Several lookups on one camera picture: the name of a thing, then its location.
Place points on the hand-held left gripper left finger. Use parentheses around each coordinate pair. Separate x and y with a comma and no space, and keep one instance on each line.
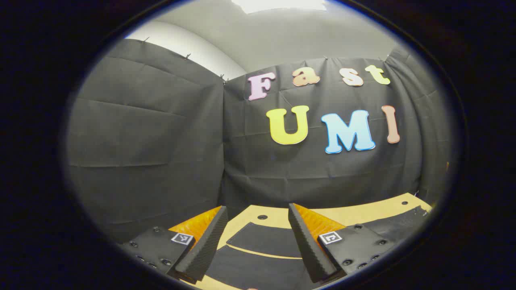
(209,241)

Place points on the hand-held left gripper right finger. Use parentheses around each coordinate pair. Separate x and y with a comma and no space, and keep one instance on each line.
(306,241)

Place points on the black jeans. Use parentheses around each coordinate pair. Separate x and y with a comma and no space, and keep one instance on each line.
(258,243)

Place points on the black backdrop cloth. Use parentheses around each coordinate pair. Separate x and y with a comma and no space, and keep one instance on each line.
(161,141)

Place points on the ceiling light panel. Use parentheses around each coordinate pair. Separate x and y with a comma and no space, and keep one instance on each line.
(278,5)

